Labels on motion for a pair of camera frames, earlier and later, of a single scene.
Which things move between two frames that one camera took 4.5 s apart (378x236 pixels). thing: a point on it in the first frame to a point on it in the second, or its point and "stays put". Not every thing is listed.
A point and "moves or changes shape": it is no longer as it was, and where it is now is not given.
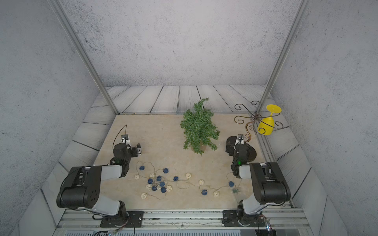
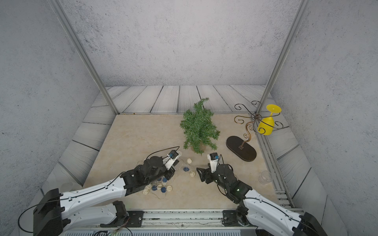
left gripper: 135,153 to 171,171
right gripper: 231,147 to 205,172
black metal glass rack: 255,120 stays put
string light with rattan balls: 160,180 moves or changes shape
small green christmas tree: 200,129 stays put
